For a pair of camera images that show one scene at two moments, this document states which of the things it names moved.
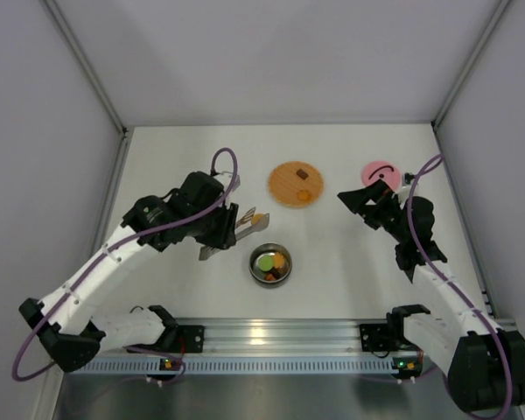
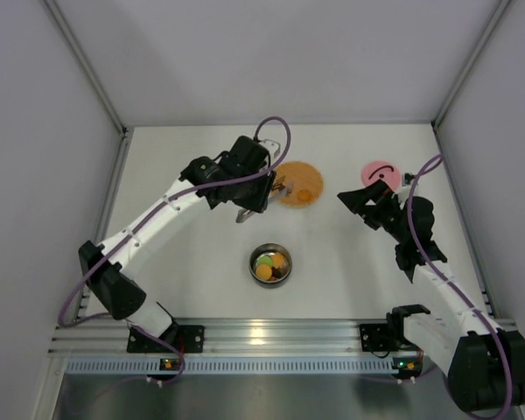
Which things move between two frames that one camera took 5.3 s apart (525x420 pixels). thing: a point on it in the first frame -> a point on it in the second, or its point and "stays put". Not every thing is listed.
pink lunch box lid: (381, 170) stays put
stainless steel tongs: (243, 227) -> (277, 196)
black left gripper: (224, 226) -> (259, 192)
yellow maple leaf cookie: (278, 260) stays put
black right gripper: (377, 210) stays put
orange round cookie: (304, 195) stays put
